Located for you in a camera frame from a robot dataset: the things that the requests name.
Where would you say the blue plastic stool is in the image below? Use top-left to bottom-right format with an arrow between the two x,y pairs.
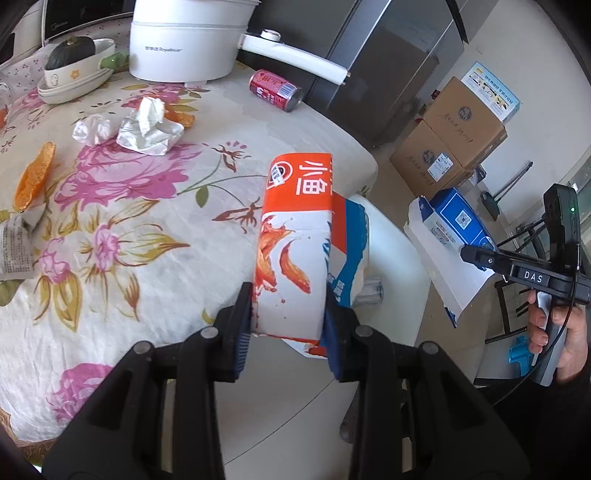
508,335 -> 536,377

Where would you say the torn white paper carton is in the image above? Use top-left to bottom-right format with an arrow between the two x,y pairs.
117,96 -> 185,156

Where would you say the red drink can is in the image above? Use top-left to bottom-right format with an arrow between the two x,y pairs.
248,69 -> 304,113

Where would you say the black metal chair frame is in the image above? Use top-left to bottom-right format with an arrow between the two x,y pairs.
485,272 -> 532,343

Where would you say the dark green device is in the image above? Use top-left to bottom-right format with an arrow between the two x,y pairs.
479,191 -> 500,221

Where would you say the black microwave oven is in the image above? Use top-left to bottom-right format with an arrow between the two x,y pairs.
39,0 -> 137,47

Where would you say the white electric cooking pot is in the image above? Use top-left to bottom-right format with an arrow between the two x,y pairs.
128,0 -> 349,86

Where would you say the white printed wrapper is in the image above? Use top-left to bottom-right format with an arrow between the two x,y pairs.
0,200 -> 47,280

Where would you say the person's right hand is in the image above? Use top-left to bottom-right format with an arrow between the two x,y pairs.
526,288 -> 591,384

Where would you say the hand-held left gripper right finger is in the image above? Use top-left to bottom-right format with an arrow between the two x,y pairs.
322,284 -> 532,480

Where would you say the brown cardboard box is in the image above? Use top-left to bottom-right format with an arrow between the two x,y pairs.
422,76 -> 509,169
389,119 -> 476,201

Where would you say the white tissue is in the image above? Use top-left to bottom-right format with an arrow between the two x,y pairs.
72,114 -> 115,145

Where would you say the grey refrigerator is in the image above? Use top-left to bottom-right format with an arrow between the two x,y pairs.
235,0 -> 465,148

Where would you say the white ceramic dish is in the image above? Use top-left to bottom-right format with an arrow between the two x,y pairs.
37,39 -> 129,104

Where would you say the orange white paper bag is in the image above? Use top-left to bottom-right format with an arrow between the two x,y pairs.
254,151 -> 370,358

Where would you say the floral tablecloth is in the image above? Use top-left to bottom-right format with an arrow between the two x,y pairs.
0,28 -> 379,444

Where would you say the blue white printed box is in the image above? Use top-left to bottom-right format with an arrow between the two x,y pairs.
460,61 -> 522,124

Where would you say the orange peel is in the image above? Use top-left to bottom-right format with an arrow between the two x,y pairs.
161,102 -> 195,128
13,141 -> 57,210

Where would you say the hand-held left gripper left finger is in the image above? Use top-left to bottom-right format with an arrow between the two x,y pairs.
41,281 -> 254,480

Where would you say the blue tissue box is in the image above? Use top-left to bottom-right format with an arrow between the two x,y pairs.
403,187 -> 499,328

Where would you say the person's right forearm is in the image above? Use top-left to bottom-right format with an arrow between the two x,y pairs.
478,364 -> 591,480

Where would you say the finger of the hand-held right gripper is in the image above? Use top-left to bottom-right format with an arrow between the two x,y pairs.
459,244 -> 513,278

